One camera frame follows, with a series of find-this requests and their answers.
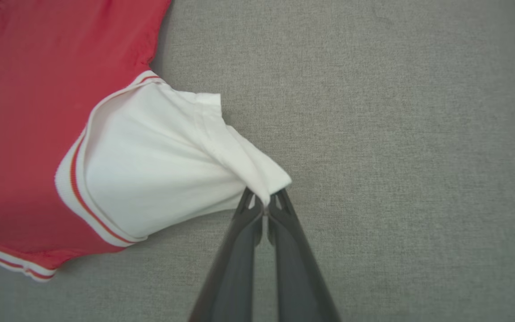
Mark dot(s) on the red and white basketball jersey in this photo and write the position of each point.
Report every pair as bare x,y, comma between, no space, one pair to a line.
29,134

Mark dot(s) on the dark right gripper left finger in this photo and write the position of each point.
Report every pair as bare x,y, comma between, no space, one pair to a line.
230,277

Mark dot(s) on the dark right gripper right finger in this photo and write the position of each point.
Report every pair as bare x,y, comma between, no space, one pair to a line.
300,277

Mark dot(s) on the grey fabric sofa seat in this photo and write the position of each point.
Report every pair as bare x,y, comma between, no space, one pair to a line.
418,134

